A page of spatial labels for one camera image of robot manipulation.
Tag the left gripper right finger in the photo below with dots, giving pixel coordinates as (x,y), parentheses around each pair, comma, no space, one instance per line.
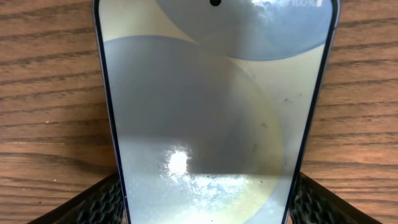
(314,204)

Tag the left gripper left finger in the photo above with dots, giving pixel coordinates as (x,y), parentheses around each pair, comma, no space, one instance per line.
(100,204)

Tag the blue Galaxy smartphone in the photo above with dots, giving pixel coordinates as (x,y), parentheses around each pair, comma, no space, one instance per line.
(211,103)

